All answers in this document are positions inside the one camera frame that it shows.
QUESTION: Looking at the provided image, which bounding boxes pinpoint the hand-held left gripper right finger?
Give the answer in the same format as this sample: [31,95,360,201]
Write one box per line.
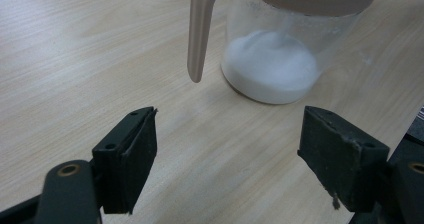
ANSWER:
[297,105,391,213]

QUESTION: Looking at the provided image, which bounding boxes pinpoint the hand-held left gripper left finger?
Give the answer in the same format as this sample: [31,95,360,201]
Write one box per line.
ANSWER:
[91,105,158,216]

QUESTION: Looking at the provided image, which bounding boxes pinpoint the clear glass jar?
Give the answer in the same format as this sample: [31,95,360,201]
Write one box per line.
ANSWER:
[219,0,363,106]

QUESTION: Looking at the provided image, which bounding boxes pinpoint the clear pitcher with beige handle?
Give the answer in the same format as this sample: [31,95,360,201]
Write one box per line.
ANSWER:
[186,0,386,84]

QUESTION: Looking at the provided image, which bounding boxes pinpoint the white powder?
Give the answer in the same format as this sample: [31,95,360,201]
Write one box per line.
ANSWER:
[221,29,319,105]

